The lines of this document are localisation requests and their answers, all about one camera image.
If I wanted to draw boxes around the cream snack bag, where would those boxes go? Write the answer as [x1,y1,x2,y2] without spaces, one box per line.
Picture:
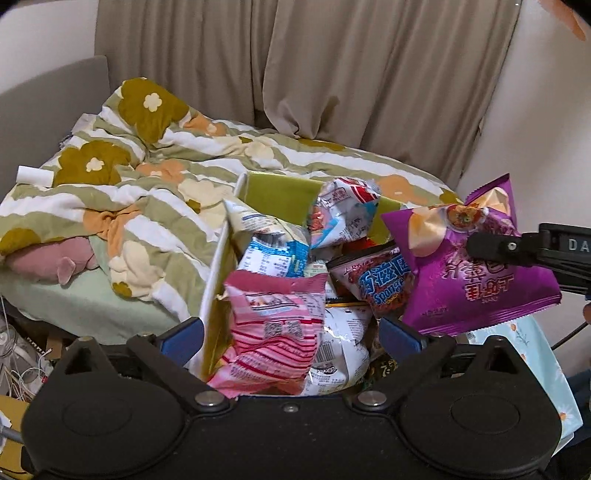
[223,198,290,251]

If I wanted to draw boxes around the yellow cardboard box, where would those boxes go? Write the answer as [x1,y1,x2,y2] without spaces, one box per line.
[0,393,29,476]

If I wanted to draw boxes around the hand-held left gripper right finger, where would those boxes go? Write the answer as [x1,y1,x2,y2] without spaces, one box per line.
[351,315,528,412]

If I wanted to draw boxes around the purple snack bag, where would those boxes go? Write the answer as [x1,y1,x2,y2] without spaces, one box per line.
[380,173,563,339]

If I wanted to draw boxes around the grey headboard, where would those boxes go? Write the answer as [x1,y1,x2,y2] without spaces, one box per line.
[0,54,112,205]

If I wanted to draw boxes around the pale green bed sheet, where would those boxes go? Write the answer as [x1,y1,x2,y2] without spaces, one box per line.
[0,256,195,348]

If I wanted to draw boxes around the light blue daisy print cloth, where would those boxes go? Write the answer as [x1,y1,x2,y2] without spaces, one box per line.
[470,315,585,459]

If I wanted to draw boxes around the white red striped snack bag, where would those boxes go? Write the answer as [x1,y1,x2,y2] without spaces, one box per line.
[306,176,382,251]

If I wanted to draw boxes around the beige curtain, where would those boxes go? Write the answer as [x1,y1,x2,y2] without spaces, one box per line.
[93,0,523,186]

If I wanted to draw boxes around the clear plastic container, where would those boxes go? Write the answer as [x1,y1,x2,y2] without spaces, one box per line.
[0,318,34,389]

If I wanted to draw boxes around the red blue snack bag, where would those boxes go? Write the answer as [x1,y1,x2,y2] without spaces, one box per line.
[329,246,417,320]

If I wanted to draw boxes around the black cable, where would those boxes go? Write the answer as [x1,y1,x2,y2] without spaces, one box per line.
[551,320,591,352]

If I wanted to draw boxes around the blue white snack bag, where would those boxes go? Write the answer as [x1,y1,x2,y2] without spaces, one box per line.
[237,232,311,281]

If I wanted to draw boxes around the white paper roll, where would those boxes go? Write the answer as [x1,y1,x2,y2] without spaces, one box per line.
[17,165,55,188]

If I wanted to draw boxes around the pink plush toy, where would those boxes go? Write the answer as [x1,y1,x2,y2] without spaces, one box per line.
[4,237,101,285]

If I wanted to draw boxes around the dark snack packet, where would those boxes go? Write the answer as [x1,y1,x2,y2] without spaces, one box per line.
[364,354,394,394]

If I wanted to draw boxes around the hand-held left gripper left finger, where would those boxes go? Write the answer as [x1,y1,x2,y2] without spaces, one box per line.
[55,316,232,414]

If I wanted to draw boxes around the white orange-edged snack bag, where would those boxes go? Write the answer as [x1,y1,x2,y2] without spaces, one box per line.
[300,300,376,398]

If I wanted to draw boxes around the green bear print cardboard box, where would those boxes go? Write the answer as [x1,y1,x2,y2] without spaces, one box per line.
[187,170,408,394]

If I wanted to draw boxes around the pink snack bag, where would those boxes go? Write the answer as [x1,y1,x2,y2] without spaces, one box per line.
[205,269,329,401]

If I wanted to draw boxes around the white cables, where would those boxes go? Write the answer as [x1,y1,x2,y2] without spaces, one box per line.
[0,295,61,402]

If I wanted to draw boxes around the striped floral blanket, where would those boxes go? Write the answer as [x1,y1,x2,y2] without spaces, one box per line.
[0,78,463,325]

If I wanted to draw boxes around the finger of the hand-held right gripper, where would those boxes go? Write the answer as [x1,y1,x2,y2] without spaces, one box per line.
[464,232,544,268]

